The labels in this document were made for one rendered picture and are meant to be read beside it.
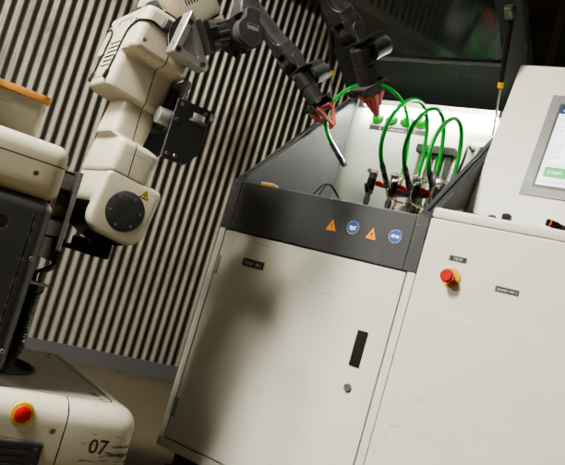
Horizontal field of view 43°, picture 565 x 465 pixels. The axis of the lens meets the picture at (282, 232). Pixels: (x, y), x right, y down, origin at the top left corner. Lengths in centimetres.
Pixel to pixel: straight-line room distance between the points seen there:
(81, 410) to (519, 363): 104
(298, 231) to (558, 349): 82
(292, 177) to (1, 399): 133
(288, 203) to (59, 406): 95
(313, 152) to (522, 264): 103
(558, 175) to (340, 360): 82
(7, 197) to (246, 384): 96
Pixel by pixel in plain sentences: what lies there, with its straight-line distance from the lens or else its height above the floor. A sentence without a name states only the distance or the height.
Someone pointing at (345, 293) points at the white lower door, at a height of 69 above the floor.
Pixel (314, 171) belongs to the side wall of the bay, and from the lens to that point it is 269.
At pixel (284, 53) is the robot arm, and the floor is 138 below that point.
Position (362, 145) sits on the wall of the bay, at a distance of 281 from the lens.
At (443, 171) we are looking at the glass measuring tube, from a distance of 261.
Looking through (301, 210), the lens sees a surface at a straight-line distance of 221.
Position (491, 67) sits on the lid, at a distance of 257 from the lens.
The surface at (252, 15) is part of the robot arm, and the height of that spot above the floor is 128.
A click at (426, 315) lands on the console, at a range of 197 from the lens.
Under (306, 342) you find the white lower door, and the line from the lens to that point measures 212.
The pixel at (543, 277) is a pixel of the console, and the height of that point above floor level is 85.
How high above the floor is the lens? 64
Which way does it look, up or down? 5 degrees up
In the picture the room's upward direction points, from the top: 16 degrees clockwise
